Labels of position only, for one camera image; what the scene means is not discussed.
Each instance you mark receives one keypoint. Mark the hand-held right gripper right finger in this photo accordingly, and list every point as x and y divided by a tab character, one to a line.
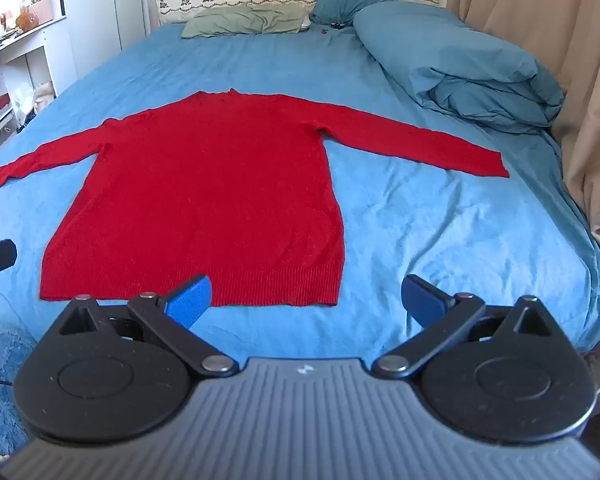
421	301

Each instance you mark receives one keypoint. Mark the pink basket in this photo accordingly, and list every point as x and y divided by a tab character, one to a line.
41	13

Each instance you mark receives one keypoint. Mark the green pillow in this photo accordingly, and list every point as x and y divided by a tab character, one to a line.
240	21

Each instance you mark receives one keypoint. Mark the small black object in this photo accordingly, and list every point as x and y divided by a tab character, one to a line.
337	25

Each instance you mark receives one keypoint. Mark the white shelf unit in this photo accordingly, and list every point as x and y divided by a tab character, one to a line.
20	50

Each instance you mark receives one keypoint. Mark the red box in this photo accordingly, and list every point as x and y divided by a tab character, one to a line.
0	103

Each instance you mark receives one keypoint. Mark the teal folded duvet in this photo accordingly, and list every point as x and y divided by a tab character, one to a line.
460	65

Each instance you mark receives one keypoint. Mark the red knit sweater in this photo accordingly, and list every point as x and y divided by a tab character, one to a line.
205	200

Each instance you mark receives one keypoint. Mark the bed with blue sheet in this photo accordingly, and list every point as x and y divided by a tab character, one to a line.
430	230

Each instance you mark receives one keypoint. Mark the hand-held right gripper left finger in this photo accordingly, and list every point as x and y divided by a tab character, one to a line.
191	301

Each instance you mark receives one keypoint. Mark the beige curtain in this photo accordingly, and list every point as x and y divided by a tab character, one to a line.
560	25

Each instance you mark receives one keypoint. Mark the blue rug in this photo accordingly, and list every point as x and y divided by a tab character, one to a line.
0	360

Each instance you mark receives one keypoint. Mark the white wardrobe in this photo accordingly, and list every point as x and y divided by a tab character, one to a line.
100	15

